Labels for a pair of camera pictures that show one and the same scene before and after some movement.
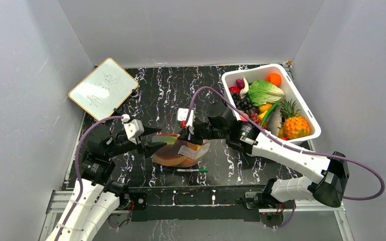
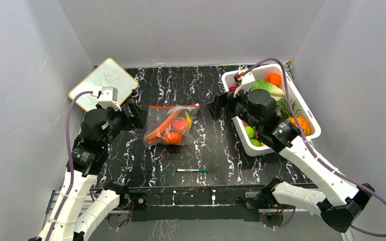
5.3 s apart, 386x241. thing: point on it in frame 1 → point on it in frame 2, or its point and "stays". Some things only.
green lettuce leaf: (260, 92) stays
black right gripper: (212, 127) → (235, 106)
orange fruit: (274, 78) stays
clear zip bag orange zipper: (177, 153) → (170, 124)
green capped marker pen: (203, 170) stays
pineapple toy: (293, 126) stays
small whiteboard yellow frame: (104, 89) stays
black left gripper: (148, 130) → (137, 119)
